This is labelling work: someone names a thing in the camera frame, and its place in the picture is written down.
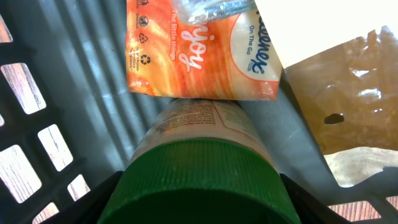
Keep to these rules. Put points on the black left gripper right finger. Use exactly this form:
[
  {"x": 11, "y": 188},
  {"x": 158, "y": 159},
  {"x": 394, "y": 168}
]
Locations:
[{"x": 309, "y": 209}]

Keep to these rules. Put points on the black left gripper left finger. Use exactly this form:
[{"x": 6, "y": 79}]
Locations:
[{"x": 88, "y": 209}]

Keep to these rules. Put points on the green-lid jar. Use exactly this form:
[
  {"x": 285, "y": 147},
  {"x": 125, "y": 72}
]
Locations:
[{"x": 201, "y": 162}]

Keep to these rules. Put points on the brown clear snack pouch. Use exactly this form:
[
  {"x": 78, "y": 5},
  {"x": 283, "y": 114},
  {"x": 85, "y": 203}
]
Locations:
[{"x": 340, "y": 58}]

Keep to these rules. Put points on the orange Kleenex tissue pack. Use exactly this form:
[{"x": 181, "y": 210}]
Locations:
[{"x": 228, "y": 59}]

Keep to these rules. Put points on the teal wet wipes pack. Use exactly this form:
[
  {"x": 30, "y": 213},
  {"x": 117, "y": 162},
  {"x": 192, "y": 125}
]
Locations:
[{"x": 193, "y": 12}]

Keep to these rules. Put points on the dark grey plastic basket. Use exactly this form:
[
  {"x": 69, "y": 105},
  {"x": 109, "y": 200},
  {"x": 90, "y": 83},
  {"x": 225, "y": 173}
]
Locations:
[{"x": 91, "y": 123}]

